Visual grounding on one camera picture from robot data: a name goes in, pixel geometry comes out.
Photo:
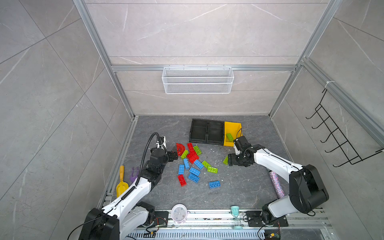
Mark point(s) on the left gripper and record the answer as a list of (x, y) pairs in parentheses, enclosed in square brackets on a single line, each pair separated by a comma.
[(170, 157)]

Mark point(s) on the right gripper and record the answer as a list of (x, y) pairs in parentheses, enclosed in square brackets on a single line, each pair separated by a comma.
[(232, 160)]

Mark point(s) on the green lego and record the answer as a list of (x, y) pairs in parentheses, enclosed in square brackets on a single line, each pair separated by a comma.
[(226, 161), (212, 170), (184, 154), (197, 150), (229, 137), (206, 164)]

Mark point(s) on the blue lego thin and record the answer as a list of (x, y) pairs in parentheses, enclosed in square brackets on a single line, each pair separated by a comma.
[(186, 163)]

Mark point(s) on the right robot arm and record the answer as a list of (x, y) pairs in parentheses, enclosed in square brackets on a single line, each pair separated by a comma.
[(306, 188)]

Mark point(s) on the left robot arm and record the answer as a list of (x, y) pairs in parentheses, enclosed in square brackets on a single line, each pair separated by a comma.
[(116, 220)]

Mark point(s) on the red arch lego piece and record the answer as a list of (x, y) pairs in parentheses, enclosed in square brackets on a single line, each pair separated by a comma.
[(180, 149)]

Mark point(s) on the green lego beside arch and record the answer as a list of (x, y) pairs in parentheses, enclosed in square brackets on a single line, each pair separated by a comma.
[(184, 154)]

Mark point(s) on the yellow storage bin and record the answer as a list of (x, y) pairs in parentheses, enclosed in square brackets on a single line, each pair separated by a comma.
[(233, 128)]

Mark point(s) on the purple toy tool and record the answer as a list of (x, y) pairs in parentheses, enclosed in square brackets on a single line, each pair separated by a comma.
[(134, 174)]

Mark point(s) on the red lego brick stack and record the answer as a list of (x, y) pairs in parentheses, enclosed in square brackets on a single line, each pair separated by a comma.
[(192, 156)]

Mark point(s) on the red lego brick lower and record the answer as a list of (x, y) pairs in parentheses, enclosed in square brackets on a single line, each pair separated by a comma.
[(182, 180)]

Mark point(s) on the right black storage bin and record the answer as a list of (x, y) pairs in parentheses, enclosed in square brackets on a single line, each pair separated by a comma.
[(215, 133)]

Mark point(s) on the glittery purple roll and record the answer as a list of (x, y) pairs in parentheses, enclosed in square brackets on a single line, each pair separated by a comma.
[(277, 184)]

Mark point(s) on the yellow toy shovel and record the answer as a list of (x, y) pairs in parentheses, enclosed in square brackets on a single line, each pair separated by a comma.
[(122, 186)]

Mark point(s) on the teal hourglass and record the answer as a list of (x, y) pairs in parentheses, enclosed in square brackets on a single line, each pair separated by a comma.
[(235, 211)]

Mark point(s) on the white round timer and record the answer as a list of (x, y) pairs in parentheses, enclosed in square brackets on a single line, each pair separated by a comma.
[(179, 213)]

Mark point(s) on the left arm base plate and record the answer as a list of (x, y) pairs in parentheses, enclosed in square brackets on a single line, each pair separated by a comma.
[(157, 218)]

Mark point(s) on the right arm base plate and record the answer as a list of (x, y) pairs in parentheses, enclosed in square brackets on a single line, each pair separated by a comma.
[(254, 219)]

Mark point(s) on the white wire mesh basket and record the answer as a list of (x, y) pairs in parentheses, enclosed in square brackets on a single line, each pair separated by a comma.
[(198, 80)]

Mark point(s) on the black wire hook rack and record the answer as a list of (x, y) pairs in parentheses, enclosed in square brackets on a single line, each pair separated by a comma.
[(334, 132)]

